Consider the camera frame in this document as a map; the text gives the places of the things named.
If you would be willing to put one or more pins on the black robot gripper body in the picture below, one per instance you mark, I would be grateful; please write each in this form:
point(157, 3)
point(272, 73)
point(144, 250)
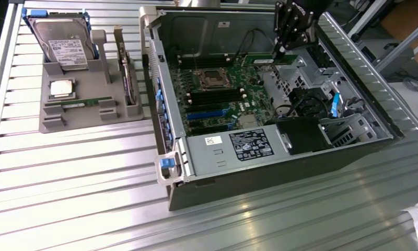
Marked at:
point(295, 18)

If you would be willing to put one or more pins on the green RAM stick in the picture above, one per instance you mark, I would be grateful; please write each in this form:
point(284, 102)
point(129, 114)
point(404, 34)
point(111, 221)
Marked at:
point(261, 60)
point(77, 102)

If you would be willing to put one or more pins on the black RAM slot bank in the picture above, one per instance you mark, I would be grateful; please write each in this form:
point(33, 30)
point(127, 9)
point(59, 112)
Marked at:
point(216, 96)
point(205, 62)

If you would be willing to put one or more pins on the green motherboard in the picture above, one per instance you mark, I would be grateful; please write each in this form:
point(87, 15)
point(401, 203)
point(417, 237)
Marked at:
point(251, 78)

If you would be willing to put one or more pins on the silver chipset heatsink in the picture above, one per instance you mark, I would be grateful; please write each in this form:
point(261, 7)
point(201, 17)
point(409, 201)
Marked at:
point(248, 121)

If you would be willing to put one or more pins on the grey equipment box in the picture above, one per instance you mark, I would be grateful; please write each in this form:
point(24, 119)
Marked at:
point(380, 52)

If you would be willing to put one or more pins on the blue expansion slot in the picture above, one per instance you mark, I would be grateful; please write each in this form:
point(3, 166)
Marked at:
point(205, 114)

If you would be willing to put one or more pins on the brown cardboard box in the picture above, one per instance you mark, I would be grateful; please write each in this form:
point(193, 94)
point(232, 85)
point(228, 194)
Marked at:
point(408, 15)

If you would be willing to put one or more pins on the metal disk bay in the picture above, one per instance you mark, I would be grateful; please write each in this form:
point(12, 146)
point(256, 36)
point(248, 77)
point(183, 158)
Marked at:
point(348, 129)

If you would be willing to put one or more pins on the grey power supply unit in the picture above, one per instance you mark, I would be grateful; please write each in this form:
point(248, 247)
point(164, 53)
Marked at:
point(209, 149)

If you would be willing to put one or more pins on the graphics card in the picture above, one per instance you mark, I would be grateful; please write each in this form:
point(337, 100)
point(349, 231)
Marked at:
point(127, 78)

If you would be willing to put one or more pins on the open black PC case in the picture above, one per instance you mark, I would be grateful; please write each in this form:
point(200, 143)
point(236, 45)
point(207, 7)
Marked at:
point(265, 188)

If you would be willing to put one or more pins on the blue case latch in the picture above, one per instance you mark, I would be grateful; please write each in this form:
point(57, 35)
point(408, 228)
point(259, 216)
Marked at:
point(165, 163)

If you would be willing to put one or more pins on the grey parts rack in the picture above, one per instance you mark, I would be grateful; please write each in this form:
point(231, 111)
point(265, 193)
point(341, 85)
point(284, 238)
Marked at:
point(91, 115)

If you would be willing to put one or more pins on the silver CPU chip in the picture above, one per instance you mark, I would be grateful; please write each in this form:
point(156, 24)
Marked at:
point(61, 88)

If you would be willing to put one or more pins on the aluminium frame post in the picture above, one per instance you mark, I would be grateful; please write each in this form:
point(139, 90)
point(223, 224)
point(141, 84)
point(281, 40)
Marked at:
point(360, 18)

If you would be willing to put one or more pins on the CPU socket with metal frame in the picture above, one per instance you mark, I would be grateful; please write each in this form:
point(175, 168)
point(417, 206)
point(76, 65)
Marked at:
point(209, 79)

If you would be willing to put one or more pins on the hard disk in blue bracket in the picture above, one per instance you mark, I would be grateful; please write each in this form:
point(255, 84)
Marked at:
point(64, 44)

